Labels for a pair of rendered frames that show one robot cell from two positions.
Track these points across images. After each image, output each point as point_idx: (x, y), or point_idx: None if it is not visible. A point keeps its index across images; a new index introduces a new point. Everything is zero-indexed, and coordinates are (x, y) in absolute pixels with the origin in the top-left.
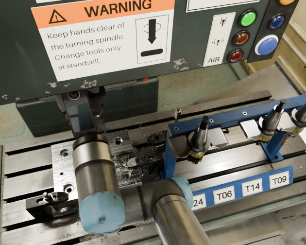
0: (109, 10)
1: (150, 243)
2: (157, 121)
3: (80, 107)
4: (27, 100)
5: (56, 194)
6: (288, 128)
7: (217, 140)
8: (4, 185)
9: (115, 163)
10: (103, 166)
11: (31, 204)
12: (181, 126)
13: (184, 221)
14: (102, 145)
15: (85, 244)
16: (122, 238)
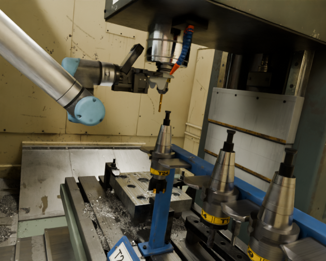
0: None
1: (77, 245)
2: (228, 242)
3: (129, 54)
4: None
5: (116, 169)
6: (230, 208)
7: (168, 161)
8: None
9: (151, 192)
10: (96, 61)
11: (108, 163)
12: (174, 146)
13: (55, 60)
14: (112, 65)
15: (82, 202)
16: (84, 219)
